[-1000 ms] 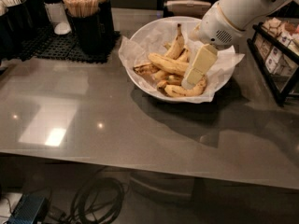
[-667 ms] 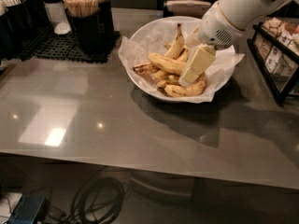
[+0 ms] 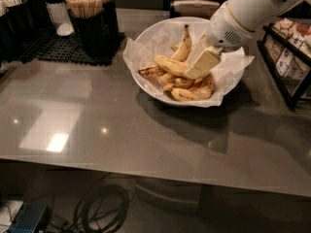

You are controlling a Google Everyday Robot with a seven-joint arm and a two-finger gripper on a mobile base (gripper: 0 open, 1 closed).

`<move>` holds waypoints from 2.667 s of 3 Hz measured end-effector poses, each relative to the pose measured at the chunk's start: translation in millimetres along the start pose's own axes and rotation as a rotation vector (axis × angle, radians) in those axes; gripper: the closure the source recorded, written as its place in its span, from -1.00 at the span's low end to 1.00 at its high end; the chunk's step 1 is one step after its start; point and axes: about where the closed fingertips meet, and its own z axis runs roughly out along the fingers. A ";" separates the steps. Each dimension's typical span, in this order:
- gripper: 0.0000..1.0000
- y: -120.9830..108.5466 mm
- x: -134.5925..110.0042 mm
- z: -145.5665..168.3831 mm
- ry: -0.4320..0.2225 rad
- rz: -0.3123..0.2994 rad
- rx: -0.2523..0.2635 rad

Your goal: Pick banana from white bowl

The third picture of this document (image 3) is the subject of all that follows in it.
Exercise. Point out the bottom spotted banana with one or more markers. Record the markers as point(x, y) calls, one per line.
point(202, 89)

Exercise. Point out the left brown banana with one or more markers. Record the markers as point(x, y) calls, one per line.
point(151, 72)

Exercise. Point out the white bowl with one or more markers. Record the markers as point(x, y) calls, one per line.
point(155, 36)

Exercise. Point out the black rubber mat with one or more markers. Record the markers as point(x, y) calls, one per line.
point(47, 46)

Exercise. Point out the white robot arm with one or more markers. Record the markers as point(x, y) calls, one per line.
point(250, 13)

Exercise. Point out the dark syrup bottle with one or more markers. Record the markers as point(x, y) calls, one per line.
point(110, 21)

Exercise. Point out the white paper liner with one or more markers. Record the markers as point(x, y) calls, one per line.
point(230, 68)

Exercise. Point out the black cup of stir sticks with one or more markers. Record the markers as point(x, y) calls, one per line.
point(87, 15)

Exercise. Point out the black cup of white cutlery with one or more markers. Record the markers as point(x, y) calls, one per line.
point(16, 27)

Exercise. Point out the black condiment rack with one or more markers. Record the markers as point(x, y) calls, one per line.
point(286, 51)

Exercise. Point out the brown napkin stack holder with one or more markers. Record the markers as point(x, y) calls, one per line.
point(194, 8)

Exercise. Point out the long yellow banana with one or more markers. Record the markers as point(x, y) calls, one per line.
point(172, 66)

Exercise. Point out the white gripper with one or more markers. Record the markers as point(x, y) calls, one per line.
point(224, 29)

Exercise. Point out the white lidded cup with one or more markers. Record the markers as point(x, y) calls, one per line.
point(60, 18)

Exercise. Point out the blue power box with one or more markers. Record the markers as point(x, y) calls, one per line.
point(31, 218)

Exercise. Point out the upright yellow banana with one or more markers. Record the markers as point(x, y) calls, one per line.
point(184, 47)

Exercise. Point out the small middle banana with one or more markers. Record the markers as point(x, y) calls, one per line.
point(179, 82)

